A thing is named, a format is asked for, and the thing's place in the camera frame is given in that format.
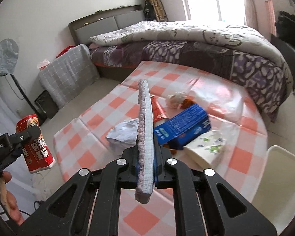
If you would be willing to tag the blue white carton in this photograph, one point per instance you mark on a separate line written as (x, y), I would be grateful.
(149, 137)

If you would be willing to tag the white paper cup green print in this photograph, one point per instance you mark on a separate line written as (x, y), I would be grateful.
(207, 149)

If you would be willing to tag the pink white checkered mat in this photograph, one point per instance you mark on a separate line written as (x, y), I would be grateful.
(198, 178)

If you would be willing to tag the red torn snack box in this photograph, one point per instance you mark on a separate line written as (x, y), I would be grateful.
(36, 153)

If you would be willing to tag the black clothes pile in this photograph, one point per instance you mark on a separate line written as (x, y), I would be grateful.
(285, 26)

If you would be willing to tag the grey checkered cushion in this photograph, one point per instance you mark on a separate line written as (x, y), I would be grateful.
(68, 75)

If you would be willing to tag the white paper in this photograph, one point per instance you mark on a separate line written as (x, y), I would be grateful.
(123, 136)

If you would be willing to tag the brown peel near tissue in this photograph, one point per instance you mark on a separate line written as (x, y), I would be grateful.
(187, 103)

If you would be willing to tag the black small box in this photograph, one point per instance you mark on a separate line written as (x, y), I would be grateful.
(46, 104)

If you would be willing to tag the pink fuzzy strip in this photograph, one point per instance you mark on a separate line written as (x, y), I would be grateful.
(140, 137)

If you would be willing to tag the grey bed headboard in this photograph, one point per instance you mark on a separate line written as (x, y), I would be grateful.
(104, 21)

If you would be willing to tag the blue milk carton box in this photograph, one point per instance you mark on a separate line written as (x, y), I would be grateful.
(183, 128)

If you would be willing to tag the brown banana peel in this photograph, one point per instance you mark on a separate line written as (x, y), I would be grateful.
(173, 151)

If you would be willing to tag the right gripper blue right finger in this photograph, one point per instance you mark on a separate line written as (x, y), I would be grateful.
(161, 154)

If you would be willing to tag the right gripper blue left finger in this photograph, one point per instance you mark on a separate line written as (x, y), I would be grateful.
(131, 173)

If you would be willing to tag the person left hand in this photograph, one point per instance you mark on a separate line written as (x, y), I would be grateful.
(9, 200)

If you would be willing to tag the white plastic trash bin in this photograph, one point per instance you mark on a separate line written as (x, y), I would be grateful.
(275, 195)

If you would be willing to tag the crumpled tissue ball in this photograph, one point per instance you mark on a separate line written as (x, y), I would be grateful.
(173, 101)

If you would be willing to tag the purple patterned bed quilt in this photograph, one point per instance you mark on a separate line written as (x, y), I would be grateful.
(236, 53)

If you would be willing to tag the standing fan with cover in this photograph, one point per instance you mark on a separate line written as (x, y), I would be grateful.
(9, 51)

